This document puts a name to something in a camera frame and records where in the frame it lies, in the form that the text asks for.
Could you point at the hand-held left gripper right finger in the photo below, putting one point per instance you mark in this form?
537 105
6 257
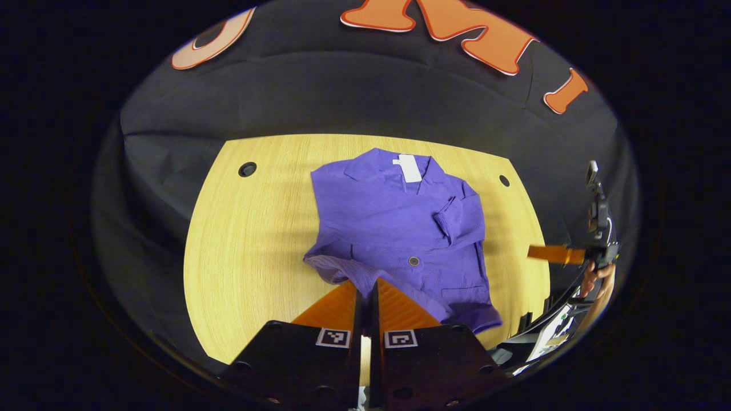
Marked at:
375 319

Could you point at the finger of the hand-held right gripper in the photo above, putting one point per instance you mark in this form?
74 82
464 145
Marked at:
554 254

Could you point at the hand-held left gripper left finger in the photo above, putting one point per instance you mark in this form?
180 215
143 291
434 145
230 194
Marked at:
358 319

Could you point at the purple knit cardigan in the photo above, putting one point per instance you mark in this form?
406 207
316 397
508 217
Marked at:
394 222

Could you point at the white flat panel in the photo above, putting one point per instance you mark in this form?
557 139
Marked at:
551 334

